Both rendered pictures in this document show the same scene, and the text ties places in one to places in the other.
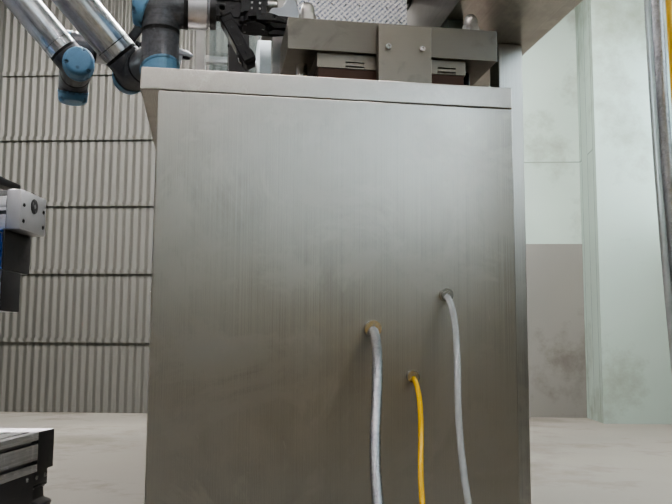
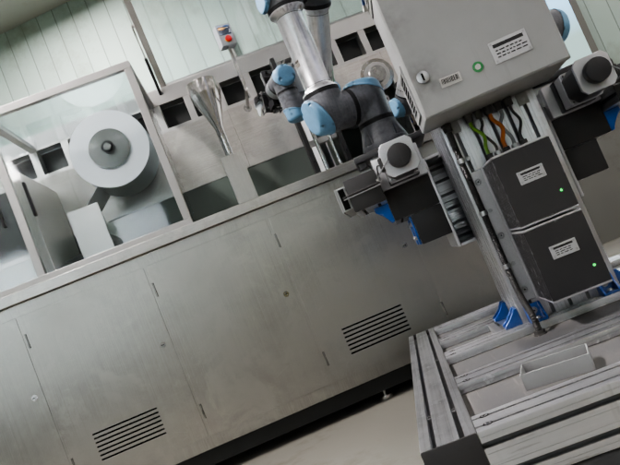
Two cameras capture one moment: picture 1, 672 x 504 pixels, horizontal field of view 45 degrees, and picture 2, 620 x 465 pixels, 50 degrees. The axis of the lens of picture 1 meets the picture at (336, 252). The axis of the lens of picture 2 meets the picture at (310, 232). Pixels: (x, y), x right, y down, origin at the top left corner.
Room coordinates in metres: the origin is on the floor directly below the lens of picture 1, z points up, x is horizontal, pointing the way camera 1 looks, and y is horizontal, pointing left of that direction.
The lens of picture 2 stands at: (2.07, 2.95, 0.53)
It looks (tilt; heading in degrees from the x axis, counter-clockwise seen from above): 4 degrees up; 273
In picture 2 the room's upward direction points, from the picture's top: 22 degrees counter-clockwise
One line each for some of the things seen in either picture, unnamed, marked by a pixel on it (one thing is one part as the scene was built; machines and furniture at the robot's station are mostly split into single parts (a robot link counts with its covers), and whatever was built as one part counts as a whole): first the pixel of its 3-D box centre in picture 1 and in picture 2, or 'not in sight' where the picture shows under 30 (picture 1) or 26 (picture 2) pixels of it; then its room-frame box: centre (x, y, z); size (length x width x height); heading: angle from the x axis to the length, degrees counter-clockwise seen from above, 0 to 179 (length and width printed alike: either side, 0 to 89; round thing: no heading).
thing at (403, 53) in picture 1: (404, 55); not in sight; (1.46, -0.12, 0.96); 0.10 x 0.03 x 0.11; 99
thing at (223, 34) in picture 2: not in sight; (225, 36); (2.25, 0.15, 1.66); 0.07 x 0.07 x 0.10; 26
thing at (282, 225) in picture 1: (276, 346); (246, 333); (2.64, 0.19, 0.43); 2.52 x 0.64 x 0.86; 9
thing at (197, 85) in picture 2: not in sight; (203, 89); (2.43, 0.10, 1.50); 0.14 x 0.14 x 0.06
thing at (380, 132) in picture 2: not in sight; (381, 134); (1.86, 0.89, 0.87); 0.15 x 0.15 x 0.10
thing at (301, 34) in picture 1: (385, 54); not in sight; (1.55, -0.09, 1.00); 0.40 x 0.16 x 0.06; 99
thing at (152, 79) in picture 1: (273, 207); (207, 234); (2.64, 0.20, 0.88); 2.52 x 0.66 x 0.04; 9
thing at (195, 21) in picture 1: (199, 12); not in sight; (1.61, 0.28, 1.11); 0.08 x 0.05 x 0.08; 9
